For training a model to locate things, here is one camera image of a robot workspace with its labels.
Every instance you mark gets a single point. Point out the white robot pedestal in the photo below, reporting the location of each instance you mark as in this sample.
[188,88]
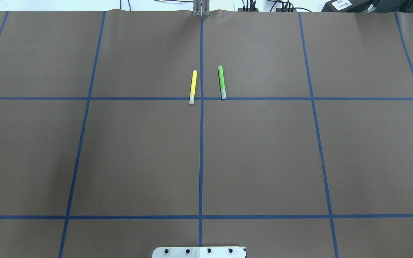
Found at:
[200,252]

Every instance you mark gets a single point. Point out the black box white label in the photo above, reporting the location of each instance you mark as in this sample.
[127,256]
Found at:
[346,6]

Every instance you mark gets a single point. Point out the aluminium frame post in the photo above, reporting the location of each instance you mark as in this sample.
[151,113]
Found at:
[201,8]

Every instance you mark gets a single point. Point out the green marker pen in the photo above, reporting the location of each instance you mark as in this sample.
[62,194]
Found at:
[222,82]

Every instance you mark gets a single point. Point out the yellow marker pen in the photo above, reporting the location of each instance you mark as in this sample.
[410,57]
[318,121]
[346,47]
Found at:
[193,87]

